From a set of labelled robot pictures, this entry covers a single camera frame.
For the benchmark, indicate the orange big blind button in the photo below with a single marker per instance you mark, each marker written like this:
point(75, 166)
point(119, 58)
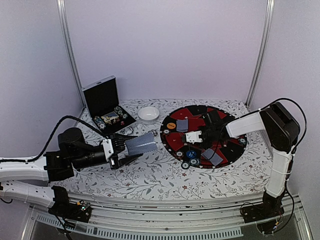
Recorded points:
point(171, 125)

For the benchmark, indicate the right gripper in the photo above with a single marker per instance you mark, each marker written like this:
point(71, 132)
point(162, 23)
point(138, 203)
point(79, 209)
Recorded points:
point(206, 145)

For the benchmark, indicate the floral tablecloth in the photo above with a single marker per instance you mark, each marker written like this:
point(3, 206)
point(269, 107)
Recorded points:
point(158, 176)

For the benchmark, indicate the blue chips off mat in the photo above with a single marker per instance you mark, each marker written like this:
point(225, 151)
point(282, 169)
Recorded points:
point(185, 165)

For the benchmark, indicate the green twenty poker chip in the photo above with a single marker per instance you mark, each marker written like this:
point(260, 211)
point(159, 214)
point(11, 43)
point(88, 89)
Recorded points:
point(124, 116)

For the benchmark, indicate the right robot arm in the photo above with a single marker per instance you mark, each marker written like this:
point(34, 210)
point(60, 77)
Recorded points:
point(280, 132)

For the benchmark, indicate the long poker chip row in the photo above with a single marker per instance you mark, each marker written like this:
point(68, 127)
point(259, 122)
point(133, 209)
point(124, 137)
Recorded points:
point(99, 122)

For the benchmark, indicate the boxed playing card deck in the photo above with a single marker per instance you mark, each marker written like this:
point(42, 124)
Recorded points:
point(110, 117)

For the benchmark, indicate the red chips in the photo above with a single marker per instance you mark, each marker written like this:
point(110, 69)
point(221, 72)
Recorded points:
point(179, 154)

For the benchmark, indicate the short poker chip row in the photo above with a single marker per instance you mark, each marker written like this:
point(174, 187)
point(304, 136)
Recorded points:
point(118, 110)

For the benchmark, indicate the blue card deck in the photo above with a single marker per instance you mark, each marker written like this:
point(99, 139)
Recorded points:
point(141, 144)

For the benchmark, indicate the white ceramic bowl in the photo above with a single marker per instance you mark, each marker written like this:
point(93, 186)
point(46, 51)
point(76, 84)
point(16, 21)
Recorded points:
point(148, 115)

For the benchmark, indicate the blue small blind button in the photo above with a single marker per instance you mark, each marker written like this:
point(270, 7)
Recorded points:
point(191, 154)

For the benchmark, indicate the aluminium frame post left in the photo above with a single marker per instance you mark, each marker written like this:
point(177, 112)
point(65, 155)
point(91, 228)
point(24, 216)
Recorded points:
point(62, 13)

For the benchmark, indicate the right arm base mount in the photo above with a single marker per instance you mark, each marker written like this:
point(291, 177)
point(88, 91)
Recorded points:
point(257, 212)

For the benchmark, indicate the dealt cards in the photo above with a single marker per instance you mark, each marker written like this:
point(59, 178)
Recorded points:
point(182, 125)
point(212, 157)

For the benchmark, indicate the round red black poker mat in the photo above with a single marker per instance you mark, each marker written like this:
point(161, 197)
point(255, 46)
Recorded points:
point(231, 151)

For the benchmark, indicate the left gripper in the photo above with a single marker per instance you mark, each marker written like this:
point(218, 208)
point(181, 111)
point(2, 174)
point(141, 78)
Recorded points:
point(117, 139)

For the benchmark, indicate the green chips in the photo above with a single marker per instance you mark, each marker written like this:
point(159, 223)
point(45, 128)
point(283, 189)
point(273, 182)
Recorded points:
point(242, 141)
point(194, 162)

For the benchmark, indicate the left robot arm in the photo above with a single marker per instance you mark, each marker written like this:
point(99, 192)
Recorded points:
point(14, 173)

